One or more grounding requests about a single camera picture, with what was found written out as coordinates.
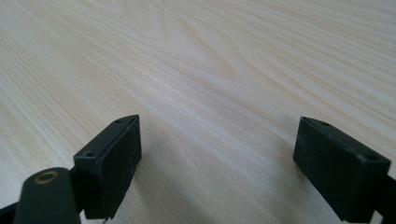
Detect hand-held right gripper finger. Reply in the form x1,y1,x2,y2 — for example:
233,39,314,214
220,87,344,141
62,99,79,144
292,116,392,224

